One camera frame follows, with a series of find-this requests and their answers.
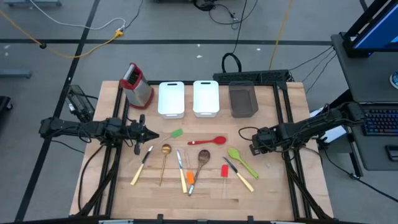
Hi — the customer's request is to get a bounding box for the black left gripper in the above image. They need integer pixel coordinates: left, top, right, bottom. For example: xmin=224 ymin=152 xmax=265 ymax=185
xmin=126 ymin=114 xmax=160 ymax=156

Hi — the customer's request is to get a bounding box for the gold metal spoon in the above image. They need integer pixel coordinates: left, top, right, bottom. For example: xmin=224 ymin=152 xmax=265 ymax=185
xmin=159 ymin=143 xmax=172 ymax=187

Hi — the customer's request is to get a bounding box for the green silicone spatula clear handle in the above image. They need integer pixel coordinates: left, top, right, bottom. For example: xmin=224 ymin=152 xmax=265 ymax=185
xmin=160 ymin=128 xmax=184 ymax=143

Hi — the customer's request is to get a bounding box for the green silicone spoon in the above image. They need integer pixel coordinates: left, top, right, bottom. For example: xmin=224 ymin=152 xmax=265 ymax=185
xmin=228 ymin=147 xmax=259 ymax=180

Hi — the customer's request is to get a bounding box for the knife with cream handle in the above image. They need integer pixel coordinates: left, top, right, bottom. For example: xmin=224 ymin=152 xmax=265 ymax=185
xmin=130 ymin=145 xmax=154 ymax=186
xmin=176 ymin=149 xmax=188 ymax=194
xmin=222 ymin=156 xmax=255 ymax=193

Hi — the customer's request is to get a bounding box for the red silicone spoon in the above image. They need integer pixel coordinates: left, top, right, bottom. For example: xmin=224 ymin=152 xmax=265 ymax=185
xmin=187 ymin=136 xmax=227 ymax=146

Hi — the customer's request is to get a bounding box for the red silicone spatula clear handle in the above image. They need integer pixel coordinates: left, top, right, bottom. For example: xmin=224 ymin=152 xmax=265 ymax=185
xmin=220 ymin=164 xmax=229 ymax=200

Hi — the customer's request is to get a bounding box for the brown wooden spoon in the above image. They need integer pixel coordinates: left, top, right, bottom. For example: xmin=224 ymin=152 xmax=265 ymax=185
xmin=187 ymin=149 xmax=211 ymax=197

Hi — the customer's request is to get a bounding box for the orange silicone spatula clear handle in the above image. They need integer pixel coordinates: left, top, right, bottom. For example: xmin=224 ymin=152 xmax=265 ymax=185
xmin=183 ymin=151 xmax=195 ymax=185

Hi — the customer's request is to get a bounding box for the white plastic bin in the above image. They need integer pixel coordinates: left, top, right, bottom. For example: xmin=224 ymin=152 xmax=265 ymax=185
xmin=157 ymin=81 xmax=186 ymax=119
xmin=192 ymin=80 xmax=221 ymax=118

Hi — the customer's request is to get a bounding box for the red and steel box grater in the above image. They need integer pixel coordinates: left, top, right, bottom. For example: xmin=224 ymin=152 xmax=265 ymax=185
xmin=119 ymin=62 xmax=155 ymax=110

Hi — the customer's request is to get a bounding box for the smoky transparent plastic bin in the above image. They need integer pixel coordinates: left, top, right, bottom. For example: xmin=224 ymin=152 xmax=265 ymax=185
xmin=228 ymin=80 xmax=259 ymax=119

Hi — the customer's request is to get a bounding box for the white box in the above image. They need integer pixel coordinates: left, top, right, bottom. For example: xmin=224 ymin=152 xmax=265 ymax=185
xmin=309 ymin=107 xmax=348 ymax=144

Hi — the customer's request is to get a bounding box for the black backlit keyboard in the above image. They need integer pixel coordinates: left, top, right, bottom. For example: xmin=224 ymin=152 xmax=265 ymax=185
xmin=362 ymin=108 xmax=398 ymax=137

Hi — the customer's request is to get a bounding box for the grey computer desk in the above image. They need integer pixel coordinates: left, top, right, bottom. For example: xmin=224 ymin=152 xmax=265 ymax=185
xmin=330 ymin=32 xmax=398 ymax=172

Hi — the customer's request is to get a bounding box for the small black desk gadget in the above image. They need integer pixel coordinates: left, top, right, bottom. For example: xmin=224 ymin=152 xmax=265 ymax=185
xmin=385 ymin=145 xmax=398 ymax=162

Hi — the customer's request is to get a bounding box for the round blue white object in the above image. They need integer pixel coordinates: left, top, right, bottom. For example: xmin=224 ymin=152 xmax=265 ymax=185
xmin=389 ymin=70 xmax=398 ymax=90

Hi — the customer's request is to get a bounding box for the grey table foot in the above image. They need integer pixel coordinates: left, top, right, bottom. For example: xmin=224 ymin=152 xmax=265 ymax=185
xmin=0 ymin=70 xmax=32 ymax=79
xmin=3 ymin=0 xmax=62 ymax=7

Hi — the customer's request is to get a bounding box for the black caster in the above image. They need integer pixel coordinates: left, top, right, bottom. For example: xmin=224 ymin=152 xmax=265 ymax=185
xmin=0 ymin=95 xmax=13 ymax=113

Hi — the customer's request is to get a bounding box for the computer monitor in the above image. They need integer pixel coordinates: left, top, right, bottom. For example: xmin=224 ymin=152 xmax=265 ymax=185
xmin=343 ymin=0 xmax=398 ymax=58

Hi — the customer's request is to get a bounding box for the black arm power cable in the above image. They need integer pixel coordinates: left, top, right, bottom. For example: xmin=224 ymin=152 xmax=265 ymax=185
xmin=77 ymin=144 xmax=106 ymax=212

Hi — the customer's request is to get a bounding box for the black coiled cable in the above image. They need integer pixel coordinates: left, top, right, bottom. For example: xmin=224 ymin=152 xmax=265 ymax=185
xmin=221 ymin=0 xmax=249 ymax=74

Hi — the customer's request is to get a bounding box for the yellow extension cable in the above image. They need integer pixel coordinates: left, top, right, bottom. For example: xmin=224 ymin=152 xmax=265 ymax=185
xmin=0 ymin=11 xmax=124 ymax=59
xmin=269 ymin=0 xmax=294 ymax=71

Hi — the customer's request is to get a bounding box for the long black floor cable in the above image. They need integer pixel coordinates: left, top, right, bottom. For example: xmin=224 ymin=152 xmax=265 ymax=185
xmin=320 ymin=146 xmax=398 ymax=203

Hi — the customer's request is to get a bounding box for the white cable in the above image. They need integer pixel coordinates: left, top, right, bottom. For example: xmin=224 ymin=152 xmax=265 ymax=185
xmin=29 ymin=0 xmax=127 ymax=32

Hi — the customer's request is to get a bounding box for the black cable bundle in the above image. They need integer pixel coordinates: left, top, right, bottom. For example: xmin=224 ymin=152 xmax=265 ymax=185
xmin=192 ymin=0 xmax=240 ymax=30

